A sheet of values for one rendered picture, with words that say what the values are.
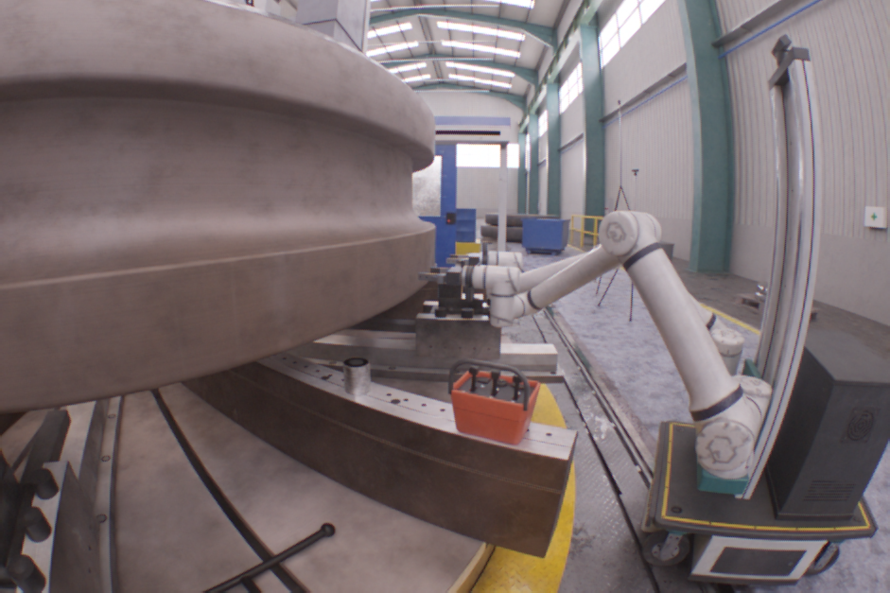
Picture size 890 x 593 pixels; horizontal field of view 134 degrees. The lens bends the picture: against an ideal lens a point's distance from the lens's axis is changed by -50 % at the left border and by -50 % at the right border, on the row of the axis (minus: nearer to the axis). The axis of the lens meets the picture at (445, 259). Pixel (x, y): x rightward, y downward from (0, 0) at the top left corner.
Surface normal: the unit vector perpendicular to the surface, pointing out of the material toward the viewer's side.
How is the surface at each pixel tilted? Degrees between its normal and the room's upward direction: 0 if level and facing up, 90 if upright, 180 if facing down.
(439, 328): 90
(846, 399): 90
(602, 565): 0
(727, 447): 94
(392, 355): 72
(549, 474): 90
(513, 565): 0
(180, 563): 0
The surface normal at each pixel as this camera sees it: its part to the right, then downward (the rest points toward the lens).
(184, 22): 0.80, 0.09
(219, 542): 0.01, -0.99
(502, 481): -0.45, 0.11
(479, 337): -0.08, 0.14
